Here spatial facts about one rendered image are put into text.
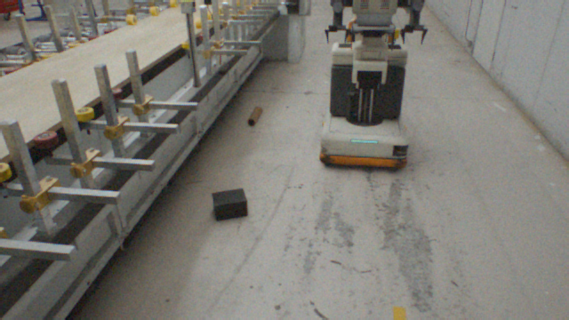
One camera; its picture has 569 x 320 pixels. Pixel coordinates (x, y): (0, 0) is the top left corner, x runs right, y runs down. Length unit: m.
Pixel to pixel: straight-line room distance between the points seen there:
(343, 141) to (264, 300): 1.35
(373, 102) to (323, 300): 1.62
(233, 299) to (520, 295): 1.39
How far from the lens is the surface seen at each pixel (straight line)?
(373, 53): 2.86
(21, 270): 1.48
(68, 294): 2.16
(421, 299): 2.21
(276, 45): 5.87
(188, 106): 2.01
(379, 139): 3.01
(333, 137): 3.00
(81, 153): 1.67
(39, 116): 2.01
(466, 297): 2.28
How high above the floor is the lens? 1.55
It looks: 29 degrees down
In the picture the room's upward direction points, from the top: 1 degrees counter-clockwise
